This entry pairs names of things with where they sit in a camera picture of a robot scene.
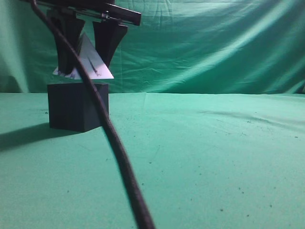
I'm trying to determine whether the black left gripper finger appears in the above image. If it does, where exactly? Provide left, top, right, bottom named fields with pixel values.
left=47, top=9, right=85, bottom=74

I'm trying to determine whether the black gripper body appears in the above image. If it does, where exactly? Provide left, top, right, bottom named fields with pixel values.
left=36, top=0, right=142, bottom=26

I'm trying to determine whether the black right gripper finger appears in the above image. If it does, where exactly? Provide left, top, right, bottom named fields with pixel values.
left=92, top=21, right=128, bottom=67

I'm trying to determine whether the white square pyramid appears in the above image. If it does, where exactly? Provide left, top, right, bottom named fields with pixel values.
left=52, top=32, right=114, bottom=80

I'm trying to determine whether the dark cube block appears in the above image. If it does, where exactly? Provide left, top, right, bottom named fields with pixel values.
left=47, top=83, right=101, bottom=133

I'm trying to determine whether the green backdrop cloth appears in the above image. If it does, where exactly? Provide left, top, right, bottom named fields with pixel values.
left=0, top=0, right=305, bottom=94

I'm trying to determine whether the green table cloth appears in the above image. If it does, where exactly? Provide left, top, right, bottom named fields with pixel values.
left=0, top=93, right=305, bottom=229

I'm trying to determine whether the black cable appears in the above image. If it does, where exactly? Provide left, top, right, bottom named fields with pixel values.
left=30, top=0, right=157, bottom=229

